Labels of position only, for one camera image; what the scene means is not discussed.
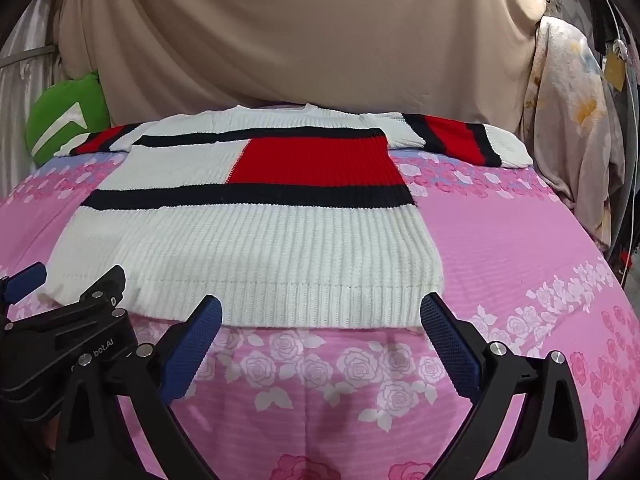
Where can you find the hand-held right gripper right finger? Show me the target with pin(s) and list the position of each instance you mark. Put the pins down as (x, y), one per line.
(450, 355)

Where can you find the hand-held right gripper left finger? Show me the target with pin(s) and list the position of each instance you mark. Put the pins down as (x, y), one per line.
(192, 350)

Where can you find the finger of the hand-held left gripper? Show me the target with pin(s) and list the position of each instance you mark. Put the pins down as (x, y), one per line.
(102, 285)
(27, 280)

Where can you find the white red black knit sweater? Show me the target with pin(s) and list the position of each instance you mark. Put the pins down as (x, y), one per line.
(250, 240)

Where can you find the pink floral bed sheet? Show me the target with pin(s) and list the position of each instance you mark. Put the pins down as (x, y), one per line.
(500, 260)

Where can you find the silver curtain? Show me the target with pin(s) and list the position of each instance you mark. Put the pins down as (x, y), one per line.
(20, 110)

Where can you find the green pillow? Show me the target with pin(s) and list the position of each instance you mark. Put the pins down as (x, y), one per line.
(75, 100)

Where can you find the pale floral hanging cloth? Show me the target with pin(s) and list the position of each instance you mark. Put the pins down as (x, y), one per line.
(565, 110)

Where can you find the beige curtain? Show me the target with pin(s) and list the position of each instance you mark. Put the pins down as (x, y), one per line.
(300, 35)

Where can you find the yellow tag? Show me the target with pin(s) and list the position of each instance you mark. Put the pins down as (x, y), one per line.
(614, 72)

